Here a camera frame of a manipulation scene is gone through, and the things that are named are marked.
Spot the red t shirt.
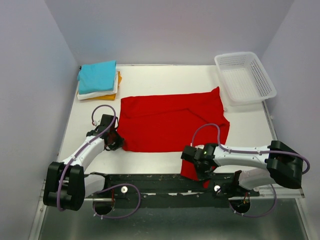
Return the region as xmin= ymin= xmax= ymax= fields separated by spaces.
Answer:
xmin=116 ymin=86 xmax=231 ymax=190

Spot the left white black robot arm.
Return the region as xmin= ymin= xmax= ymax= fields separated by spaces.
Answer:
xmin=43 ymin=114 xmax=124 ymax=211

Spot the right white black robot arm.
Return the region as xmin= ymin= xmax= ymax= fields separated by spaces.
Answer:
xmin=189 ymin=140 xmax=304 ymax=196

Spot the folded orange t shirt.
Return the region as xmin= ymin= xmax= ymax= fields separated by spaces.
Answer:
xmin=85 ymin=71 xmax=122 ymax=101

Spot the folded white t shirt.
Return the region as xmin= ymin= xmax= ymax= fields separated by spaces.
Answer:
xmin=76 ymin=71 xmax=122 ymax=101

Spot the folded light blue t shirt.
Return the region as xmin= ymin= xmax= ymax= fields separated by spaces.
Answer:
xmin=77 ymin=60 xmax=117 ymax=95

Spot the white perforated plastic basket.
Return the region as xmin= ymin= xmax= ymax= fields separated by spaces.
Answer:
xmin=214 ymin=51 xmax=277 ymax=106

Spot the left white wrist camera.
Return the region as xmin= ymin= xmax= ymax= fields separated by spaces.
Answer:
xmin=92 ymin=120 xmax=100 ymax=126

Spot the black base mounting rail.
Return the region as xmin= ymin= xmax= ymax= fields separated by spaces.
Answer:
xmin=82 ymin=172 xmax=259 ymax=209

